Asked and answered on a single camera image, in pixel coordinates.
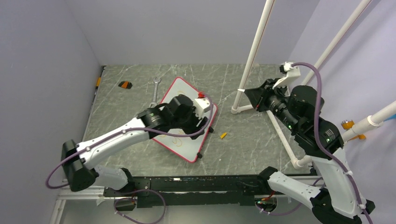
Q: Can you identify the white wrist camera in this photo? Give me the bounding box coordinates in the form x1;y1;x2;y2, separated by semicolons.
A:
192;92;212;119
272;62;301;90

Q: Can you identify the white PVC pipe right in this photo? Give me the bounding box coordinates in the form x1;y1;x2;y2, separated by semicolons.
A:
341;101;396;142

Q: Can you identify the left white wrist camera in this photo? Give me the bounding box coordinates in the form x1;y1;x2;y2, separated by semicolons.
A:
192;92;212;119

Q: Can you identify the black orange brush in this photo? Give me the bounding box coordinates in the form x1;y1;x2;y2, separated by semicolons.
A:
118;81;133;89

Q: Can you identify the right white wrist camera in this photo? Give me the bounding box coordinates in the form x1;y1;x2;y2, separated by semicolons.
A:
272;62;301;90

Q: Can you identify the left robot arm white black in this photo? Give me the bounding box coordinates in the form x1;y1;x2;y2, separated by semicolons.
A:
60;94;214;196

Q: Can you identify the whiteboard with red frame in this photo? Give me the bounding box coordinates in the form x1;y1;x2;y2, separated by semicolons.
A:
151;77;218;163

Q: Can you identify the silver wrench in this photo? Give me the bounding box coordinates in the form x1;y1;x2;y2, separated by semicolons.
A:
149;77;161;108

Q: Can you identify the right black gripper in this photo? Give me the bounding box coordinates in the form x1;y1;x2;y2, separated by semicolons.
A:
245;77;301;132

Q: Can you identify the white PVC pipe frame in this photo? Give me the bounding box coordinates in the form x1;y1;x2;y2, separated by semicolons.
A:
231;0;372;169

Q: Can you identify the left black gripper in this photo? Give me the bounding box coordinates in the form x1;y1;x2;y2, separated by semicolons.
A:
171;105;209;140

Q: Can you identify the orange black screwdriver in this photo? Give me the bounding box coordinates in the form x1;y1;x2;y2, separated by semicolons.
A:
94;65;106;96

